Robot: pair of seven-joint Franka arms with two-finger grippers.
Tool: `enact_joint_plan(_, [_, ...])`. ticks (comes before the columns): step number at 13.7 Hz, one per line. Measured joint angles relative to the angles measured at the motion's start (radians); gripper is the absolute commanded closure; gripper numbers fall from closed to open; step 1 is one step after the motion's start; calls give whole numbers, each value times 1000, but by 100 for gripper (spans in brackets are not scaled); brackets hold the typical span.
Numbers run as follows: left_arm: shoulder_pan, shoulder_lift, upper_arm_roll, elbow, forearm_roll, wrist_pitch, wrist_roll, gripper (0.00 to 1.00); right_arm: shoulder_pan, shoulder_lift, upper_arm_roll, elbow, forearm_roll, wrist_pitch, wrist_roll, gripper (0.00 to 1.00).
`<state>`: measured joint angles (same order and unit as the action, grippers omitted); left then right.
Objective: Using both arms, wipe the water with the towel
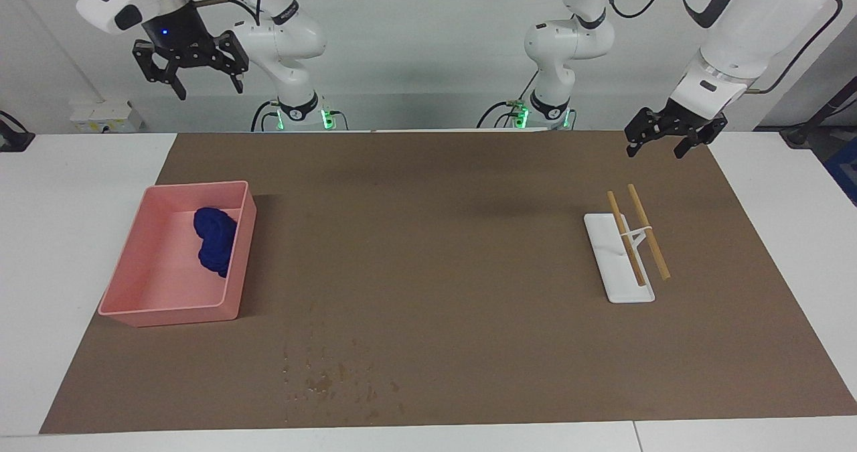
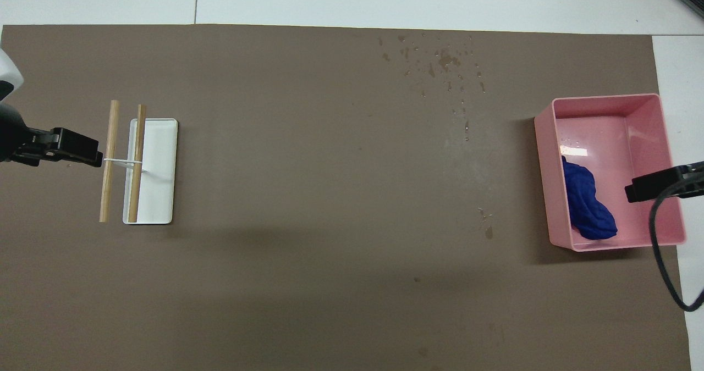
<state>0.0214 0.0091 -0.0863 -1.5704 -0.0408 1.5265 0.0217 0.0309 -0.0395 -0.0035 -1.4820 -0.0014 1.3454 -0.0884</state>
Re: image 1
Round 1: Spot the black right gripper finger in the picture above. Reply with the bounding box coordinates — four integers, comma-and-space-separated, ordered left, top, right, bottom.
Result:
214, 30, 250, 94
132, 39, 188, 101

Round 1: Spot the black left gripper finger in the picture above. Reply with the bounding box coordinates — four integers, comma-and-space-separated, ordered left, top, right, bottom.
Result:
673, 117, 728, 159
626, 108, 660, 158

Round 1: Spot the blue towel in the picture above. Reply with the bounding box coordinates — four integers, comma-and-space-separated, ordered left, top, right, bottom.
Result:
193, 206, 238, 279

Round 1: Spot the white towel rack base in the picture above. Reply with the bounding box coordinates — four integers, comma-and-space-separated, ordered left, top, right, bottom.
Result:
583, 212, 656, 304

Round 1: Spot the wooden rack rod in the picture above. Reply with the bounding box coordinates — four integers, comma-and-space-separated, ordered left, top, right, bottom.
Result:
607, 190, 647, 287
627, 184, 672, 281

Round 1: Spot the black stand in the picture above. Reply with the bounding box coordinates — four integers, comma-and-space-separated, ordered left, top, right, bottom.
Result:
780, 77, 857, 148

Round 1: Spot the blue box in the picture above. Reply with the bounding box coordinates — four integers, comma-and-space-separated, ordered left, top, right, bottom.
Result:
822, 137, 857, 206

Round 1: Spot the black clamp device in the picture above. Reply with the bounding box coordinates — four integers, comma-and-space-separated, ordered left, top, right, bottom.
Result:
0, 110, 35, 153

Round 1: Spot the pink plastic bin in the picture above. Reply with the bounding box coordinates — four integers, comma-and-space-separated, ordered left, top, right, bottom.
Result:
98, 180, 258, 327

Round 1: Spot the brown table mat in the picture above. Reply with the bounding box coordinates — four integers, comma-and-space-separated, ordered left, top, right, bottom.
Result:
39, 129, 857, 435

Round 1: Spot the black right base cable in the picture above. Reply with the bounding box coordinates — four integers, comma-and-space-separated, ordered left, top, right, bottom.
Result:
251, 97, 282, 133

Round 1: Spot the black base cable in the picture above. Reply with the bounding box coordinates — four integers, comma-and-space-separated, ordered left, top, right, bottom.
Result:
251, 97, 282, 133
477, 70, 540, 129

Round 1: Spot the white wall socket box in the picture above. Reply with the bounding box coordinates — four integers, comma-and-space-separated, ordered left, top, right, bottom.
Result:
70, 102, 145, 133

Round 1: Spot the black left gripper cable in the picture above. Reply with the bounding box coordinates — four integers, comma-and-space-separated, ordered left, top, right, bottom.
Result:
747, 0, 843, 94

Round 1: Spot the black left base cable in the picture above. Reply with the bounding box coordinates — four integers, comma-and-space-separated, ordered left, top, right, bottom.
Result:
477, 70, 540, 129

